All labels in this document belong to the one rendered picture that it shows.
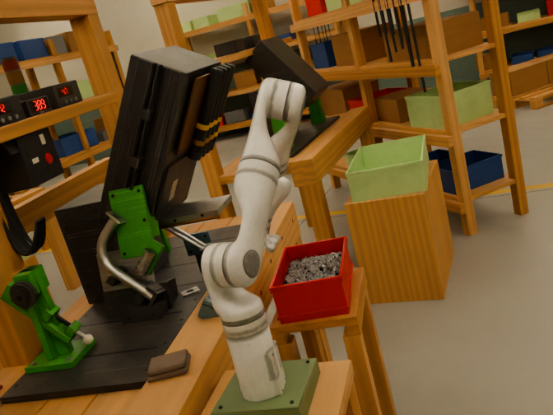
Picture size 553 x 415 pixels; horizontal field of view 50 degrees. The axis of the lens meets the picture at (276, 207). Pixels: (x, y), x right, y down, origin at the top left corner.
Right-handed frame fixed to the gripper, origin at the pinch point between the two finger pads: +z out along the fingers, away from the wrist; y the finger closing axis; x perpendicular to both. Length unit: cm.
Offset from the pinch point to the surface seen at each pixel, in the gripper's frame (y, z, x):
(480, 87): -266, -55, 84
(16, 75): -24, -24, -93
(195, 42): -957, 111, -309
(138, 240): -1.3, 1.7, -31.6
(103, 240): 1.4, 4.9, -41.1
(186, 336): 21.6, 9.8, -5.1
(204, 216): -13.8, -7.9, -17.3
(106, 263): 3.3, 10.8, -37.5
